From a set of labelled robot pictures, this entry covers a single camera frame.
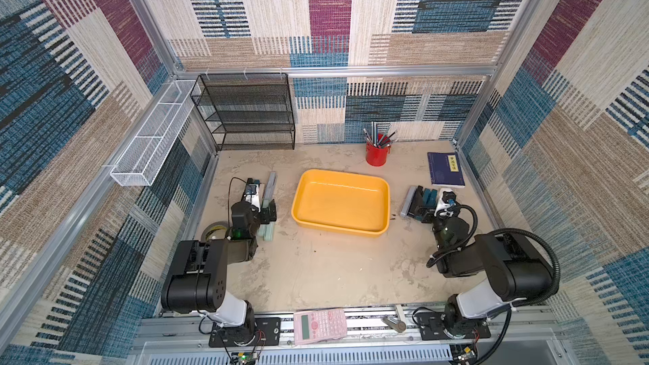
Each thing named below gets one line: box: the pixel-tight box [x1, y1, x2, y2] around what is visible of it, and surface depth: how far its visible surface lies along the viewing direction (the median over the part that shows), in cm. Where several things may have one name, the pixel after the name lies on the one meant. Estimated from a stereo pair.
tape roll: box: [200, 221, 229, 243], surface depth 94 cm
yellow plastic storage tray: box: [290, 168, 391, 238], surface depth 102 cm
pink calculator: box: [293, 308, 348, 346], surface depth 75 cm
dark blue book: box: [427, 152, 466, 190], surface depth 113 cm
